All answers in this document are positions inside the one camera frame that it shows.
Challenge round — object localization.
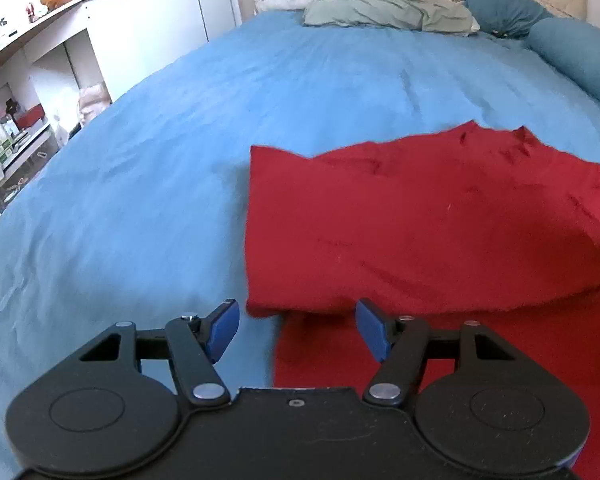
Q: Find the white wardrobe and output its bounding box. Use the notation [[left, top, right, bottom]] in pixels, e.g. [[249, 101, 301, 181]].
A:
[[120, 0, 243, 78]]

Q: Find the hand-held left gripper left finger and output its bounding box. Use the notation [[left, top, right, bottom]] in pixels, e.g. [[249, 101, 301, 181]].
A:
[[70, 299, 241, 409]]

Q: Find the red cloth garment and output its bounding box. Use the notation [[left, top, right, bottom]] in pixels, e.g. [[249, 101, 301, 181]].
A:
[[245, 121, 600, 480]]

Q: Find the dark blue pillow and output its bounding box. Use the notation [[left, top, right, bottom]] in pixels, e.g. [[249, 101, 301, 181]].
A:
[[459, 0, 556, 40]]

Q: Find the pale pink bag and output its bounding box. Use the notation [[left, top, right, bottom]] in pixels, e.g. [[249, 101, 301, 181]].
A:
[[77, 84, 113, 128]]

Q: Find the red box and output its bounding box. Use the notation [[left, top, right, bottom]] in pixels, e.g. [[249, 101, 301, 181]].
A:
[[15, 104, 48, 131]]

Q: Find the blue bolster pillow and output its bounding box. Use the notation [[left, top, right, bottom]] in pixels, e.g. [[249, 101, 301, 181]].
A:
[[527, 19, 600, 111]]

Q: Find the grey-green pillow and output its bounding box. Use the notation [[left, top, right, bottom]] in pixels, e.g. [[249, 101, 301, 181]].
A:
[[302, 0, 480, 35]]

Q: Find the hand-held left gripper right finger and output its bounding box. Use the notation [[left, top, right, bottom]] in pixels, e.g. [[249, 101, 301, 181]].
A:
[[355, 298, 526, 406]]

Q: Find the blue bed sheet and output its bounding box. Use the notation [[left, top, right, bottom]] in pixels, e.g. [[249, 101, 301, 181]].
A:
[[0, 10, 600, 480]]

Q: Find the white shelf unit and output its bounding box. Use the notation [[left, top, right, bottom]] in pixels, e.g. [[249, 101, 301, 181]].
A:
[[0, 0, 127, 213]]

